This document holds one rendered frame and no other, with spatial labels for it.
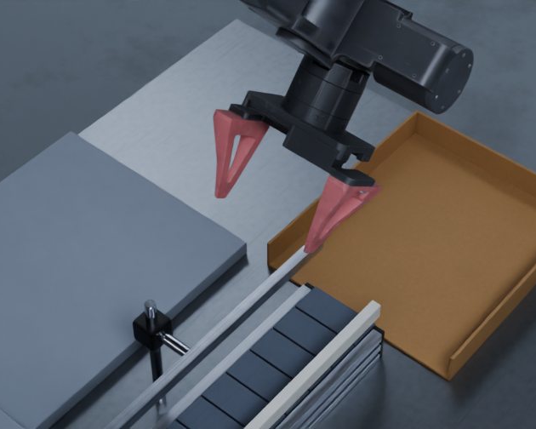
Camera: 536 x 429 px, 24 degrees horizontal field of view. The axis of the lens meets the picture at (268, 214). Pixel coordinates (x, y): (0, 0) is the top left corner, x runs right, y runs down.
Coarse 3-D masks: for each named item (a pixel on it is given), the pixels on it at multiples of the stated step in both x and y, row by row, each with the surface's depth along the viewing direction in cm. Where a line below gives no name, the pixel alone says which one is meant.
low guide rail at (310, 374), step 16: (368, 304) 132; (352, 320) 130; (368, 320) 131; (336, 336) 129; (352, 336) 129; (320, 352) 127; (336, 352) 128; (320, 368) 126; (288, 384) 125; (304, 384) 125; (272, 400) 123; (288, 400) 124; (256, 416) 122; (272, 416) 122
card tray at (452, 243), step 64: (448, 128) 157; (384, 192) 154; (448, 192) 154; (512, 192) 154; (320, 256) 147; (384, 256) 147; (448, 256) 147; (512, 256) 147; (384, 320) 140; (448, 320) 140
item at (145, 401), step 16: (304, 256) 130; (288, 272) 129; (272, 288) 127; (240, 304) 126; (256, 304) 126; (224, 320) 124; (240, 320) 125; (208, 336) 123; (224, 336) 124; (192, 352) 121; (208, 352) 123; (176, 368) 120; (192, 368) 122; (160, 384) 119; (176, 384) 120; (144, 400) 118; (128, 416) 116
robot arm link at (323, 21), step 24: (240, 0) 91; (264, 0) 88; (288, 0) 89; (312, 0) 92; (336, 0) 92; (360, 0) 93; (288, 24) 90; (312, 24) 91; (336, 24) 92; (336, 48) 94
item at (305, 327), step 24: (288, 312) 135; (312, 312) 135; (336, 312) 135; (264, 336) 133; (288, 336) 133; (312, 336) 133; (360, 336) 133; (240, 360) 131; (264, 360) 131; (288, 360) 131; (336, 360) 131; (216, 384) 129; (240, 384) 129; (264, 384) 129; (192, 408) 127; (216, 408) 127; (240, 408) 127
